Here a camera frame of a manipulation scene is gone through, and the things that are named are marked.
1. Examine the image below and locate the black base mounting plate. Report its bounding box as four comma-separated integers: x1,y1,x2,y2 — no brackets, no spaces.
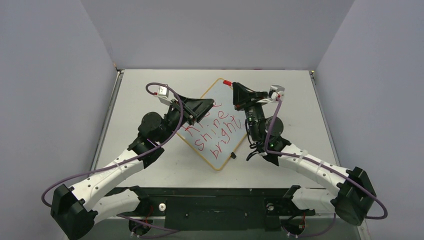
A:
124,185,333,234

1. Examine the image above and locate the left aluminium rail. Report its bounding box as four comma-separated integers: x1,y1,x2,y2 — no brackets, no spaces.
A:
90,69,125,171

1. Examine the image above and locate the aluminium rail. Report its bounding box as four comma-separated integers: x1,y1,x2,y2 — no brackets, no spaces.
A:
308,70,340,166
90,69,125,171

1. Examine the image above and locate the yellow framed whiteboard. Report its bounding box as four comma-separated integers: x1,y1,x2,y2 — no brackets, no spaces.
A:
177,78,247,171

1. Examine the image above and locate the right aluminium rail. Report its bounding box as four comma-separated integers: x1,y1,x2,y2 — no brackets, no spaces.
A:
308,70,340,166

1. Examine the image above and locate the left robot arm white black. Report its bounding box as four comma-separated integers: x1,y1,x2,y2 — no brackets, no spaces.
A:
50,96,214,240

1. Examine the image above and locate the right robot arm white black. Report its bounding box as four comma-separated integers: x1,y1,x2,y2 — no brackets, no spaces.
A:
230,82,377,226

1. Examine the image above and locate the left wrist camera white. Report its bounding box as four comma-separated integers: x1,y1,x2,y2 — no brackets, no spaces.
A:
153,84,172,106

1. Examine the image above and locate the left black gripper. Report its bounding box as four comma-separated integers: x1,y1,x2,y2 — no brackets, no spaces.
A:
158,94,214,145

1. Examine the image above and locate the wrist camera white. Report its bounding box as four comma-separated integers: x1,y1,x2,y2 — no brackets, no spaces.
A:
266,84,286,103
153,84,172,106

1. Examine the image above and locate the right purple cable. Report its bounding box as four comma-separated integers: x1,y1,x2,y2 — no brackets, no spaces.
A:
263,96,388,239

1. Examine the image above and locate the red marker cap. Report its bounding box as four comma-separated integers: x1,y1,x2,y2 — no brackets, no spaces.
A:
222,80,232,86

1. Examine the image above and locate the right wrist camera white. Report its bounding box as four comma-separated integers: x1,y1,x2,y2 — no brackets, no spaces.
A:
266,84,286,103

